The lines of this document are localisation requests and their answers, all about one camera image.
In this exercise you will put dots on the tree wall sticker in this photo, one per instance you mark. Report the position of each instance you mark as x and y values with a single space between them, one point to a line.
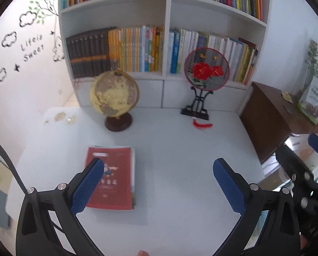
41 8

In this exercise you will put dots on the lettering wall sticker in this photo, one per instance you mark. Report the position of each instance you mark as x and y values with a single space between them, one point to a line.
32 48

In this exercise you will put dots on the round red flower fan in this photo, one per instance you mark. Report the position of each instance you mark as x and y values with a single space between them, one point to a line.
207 70

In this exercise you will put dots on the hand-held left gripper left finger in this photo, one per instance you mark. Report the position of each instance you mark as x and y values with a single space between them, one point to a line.
86 186

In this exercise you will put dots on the red tassel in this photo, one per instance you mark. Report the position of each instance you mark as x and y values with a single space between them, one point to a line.
201 125

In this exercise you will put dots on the crumpled yellow paper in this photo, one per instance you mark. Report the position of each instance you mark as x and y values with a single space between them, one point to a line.
287 96

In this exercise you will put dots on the cloud wall sticker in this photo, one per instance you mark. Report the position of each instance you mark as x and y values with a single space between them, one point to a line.
9 39
28 18
0 75

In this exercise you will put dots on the white bookcase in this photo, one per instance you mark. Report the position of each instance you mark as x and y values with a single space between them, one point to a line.
148 10

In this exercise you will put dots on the red cover book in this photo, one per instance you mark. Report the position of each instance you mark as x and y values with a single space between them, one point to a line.
116 186

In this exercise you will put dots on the red pink poetry book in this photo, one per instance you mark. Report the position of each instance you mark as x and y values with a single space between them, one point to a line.
134 178

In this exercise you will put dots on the person's left hand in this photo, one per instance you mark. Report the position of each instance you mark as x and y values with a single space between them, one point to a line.
143 253

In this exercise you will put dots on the brown wooden cabinet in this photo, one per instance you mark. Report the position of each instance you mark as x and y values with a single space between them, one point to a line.
268 117

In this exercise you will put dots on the yellow desk globe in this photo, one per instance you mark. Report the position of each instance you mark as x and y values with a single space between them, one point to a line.
113 96

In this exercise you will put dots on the row of orange yellow books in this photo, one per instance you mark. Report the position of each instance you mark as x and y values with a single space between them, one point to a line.
137 49

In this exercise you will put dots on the row of black books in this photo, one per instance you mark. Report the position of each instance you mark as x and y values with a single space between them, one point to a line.
86 56

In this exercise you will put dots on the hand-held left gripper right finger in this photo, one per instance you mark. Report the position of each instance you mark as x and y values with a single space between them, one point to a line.
229 186

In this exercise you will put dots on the bird wall sticker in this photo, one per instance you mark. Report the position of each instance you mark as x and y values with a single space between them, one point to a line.
16 67

